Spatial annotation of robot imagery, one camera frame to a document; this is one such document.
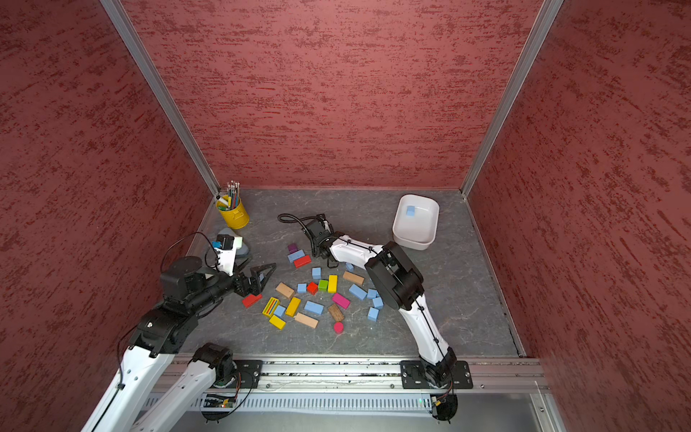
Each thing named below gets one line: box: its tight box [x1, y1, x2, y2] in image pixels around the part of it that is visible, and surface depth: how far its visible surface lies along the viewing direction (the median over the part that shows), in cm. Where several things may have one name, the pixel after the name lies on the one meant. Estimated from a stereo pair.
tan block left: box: [275, 281, 296, 299], surface depth 89 cm
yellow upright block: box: [327, 275, 339, 294], surface depth 92 cm
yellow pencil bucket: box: [215, 197, 251, 230], surface depth 103 cm
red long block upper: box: [293, 254, 313, 269], surface depth 100 cm
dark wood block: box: [327, 303, 345, 323], surface depth 87 cm
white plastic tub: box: [392, 193, 440, 251], surface depth 113 cm
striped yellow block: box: [261, 297, 281, 318], surface depth 86 cm
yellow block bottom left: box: [269, 315, 287, 331], surface depth 85 cm
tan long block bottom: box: [294, 312, 320, 329], surface depth 85 cm
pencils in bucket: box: [215, 180, 241, 211], surface depth 102 cm
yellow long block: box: [285, 297, 302, 317], surface depth 88 cm
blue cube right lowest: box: [367, 306, 381, 322], surface depth 85 cm
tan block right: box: [342, 270, 366, 286], surface depth 94 cm
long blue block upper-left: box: [287, 249, 306, 263], surface depth 101 cm
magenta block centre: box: [332, 292, 351, 309], surface depth 90 cm
